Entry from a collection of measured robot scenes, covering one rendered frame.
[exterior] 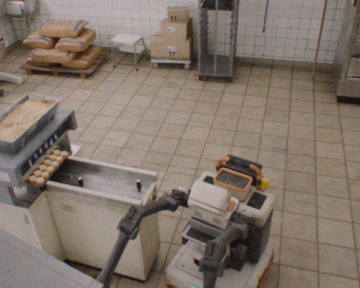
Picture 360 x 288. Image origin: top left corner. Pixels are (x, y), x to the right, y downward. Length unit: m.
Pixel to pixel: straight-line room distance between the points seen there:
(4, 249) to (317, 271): 2.66
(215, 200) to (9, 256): 1.32
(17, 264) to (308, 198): 3.19
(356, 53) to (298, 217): 2.30
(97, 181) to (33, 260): 1.74
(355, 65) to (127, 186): 3.43
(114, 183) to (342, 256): 1.95
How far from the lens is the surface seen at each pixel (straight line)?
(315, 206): 3.91
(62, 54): 6.13
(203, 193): 2.25
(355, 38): 5.16
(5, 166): 2.60
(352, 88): 5.44
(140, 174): 2.76
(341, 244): 3.67
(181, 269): 2.95
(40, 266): 1.12
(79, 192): 2.71
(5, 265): 1.16
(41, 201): 2.87
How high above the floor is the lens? 2.67
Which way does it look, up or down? 36 degrees down
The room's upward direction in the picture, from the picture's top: 3 degrees counter-clockwise
